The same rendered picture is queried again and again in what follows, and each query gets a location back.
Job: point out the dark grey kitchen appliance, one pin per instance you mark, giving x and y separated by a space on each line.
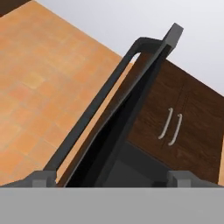
137 170

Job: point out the dark brown cupboard run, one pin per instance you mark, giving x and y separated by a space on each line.
10 5

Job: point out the black appliance door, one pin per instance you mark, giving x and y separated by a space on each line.
116 140

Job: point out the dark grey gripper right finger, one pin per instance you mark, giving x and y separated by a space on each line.
182 179

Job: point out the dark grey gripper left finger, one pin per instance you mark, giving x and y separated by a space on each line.
40 179

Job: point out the dark brown wooden cupboard door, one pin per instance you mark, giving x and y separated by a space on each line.
159 96
201 131

